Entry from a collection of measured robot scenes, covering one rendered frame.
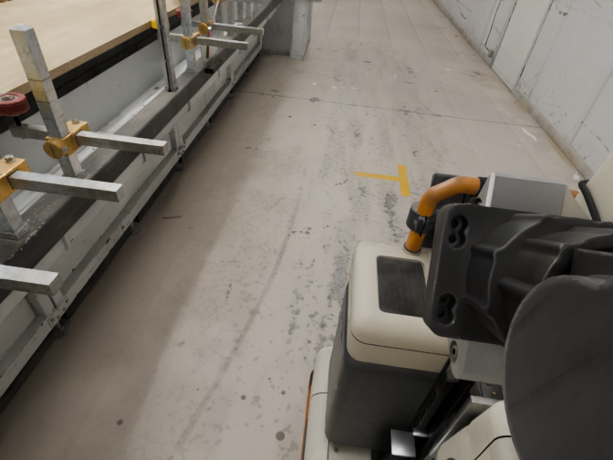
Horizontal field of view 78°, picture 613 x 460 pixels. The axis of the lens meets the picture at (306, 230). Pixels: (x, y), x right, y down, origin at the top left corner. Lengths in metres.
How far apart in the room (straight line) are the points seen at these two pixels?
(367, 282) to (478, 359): 0.48
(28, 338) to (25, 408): 0.23
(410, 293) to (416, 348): 0.10
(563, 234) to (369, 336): 0.51
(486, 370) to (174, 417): 1.30
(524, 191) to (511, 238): 0.06
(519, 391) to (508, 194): 0.14
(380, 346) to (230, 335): 1.01
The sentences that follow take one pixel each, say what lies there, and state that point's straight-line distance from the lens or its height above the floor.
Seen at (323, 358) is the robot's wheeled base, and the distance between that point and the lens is 1.27.
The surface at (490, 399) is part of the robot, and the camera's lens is 0.72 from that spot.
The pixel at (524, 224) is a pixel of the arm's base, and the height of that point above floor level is 1.23.
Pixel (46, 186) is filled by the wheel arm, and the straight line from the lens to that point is 1.03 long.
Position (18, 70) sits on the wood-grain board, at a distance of 1.56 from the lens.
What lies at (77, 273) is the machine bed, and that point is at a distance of 1.79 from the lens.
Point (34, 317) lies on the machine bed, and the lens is 1.68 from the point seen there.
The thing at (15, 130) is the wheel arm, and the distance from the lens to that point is 1.35.
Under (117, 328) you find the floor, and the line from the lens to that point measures 1.76.
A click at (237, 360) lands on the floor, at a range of 1.58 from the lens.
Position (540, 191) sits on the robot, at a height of 1.22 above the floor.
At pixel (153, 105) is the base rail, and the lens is 1.73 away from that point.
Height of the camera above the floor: 1.35
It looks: 40 degrees down
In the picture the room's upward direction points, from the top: 6 degrees clockwise
